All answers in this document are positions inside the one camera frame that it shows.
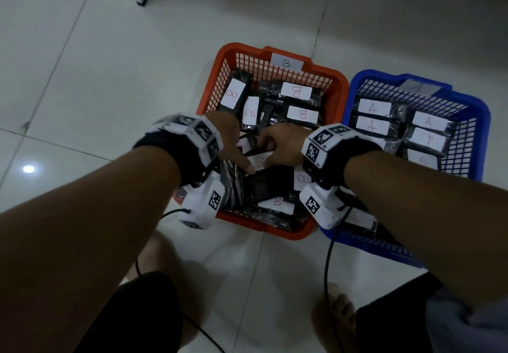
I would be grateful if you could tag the person's right hand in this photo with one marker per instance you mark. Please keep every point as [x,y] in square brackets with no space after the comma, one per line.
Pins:
[287,142]

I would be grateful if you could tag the person's left hand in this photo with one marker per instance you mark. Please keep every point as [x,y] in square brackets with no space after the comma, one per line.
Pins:
[226,134]

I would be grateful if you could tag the person's left fingers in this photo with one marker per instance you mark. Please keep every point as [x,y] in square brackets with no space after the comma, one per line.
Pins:
[243,161]

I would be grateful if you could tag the person's right fingers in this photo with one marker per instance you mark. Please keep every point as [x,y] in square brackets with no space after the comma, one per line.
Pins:
[270,146]

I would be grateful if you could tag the single black packet white label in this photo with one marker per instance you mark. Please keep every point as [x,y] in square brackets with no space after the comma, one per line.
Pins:
[260,161]

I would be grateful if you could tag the person's right forearm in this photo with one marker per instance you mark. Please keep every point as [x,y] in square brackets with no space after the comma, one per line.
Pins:
[428,214]

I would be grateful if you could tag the person's left forearm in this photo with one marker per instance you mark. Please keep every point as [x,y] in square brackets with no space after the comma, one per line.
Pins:
[87,245]

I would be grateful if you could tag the pile of black labelled packets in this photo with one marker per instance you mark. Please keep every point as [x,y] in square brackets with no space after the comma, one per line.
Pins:
[277,107]

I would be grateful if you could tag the white marker wristband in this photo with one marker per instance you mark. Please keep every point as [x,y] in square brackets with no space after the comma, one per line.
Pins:
[321,144]
[198,130]

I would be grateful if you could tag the orange plastic basket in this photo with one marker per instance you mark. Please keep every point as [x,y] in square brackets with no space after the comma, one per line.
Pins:
[258,63]

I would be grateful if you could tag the white paper basket label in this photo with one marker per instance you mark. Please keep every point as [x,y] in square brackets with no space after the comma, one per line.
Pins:
[286,62]

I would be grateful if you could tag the person's left leg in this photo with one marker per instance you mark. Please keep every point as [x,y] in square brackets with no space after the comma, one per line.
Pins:
[174,261]

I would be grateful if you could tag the heap of black labelled packets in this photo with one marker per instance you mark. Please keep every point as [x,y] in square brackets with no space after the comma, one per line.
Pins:
[420,134]

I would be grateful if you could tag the grey paper basket label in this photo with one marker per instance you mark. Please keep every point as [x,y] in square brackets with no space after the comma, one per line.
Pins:
[420,87]

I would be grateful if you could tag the person's right foot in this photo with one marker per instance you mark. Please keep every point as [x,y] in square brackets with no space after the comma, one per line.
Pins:
[333,317]

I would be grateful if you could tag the black shorts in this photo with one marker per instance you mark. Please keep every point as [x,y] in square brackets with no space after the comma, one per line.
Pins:
[135,317]

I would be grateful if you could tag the blue plastic basket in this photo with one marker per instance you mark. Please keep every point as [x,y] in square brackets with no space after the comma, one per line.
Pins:
[468,126]

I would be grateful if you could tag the grey shirt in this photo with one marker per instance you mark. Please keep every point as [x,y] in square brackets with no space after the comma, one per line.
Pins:
[468,325]

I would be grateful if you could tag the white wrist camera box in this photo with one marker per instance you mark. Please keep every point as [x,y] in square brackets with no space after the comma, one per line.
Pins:
[321,204]
[204,202]

